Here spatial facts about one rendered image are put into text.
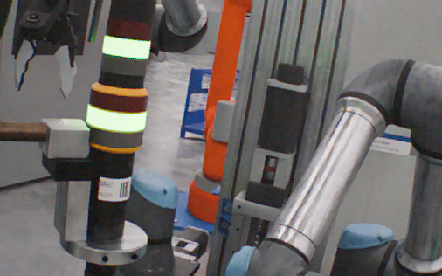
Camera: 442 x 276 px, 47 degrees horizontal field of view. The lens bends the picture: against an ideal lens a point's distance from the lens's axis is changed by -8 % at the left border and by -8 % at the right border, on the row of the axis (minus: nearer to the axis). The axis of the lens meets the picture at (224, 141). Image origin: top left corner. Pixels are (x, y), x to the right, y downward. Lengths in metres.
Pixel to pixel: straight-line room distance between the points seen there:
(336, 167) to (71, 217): 0.49
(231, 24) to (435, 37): 2.46
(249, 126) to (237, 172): 0.12
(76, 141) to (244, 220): 0.93
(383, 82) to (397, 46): 1.39
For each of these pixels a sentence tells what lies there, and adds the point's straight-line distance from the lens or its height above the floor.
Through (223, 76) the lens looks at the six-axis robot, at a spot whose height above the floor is 1.21.
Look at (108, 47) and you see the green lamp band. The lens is 0.39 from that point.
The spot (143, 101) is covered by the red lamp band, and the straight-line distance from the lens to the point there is 0.39.
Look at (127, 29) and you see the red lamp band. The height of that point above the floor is 1.62.
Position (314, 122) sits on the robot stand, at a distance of 1.28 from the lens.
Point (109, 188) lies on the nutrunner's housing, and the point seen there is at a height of 1.51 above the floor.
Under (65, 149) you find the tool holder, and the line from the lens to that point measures 0.38.
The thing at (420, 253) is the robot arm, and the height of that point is 1.28.
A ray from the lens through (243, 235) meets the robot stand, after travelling 1.29.
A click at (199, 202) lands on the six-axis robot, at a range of 4.51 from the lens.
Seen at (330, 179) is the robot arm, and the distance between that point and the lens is 0.79.
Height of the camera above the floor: 1.63
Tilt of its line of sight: 12 degrees down
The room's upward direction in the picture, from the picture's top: 10 degrees clockwise
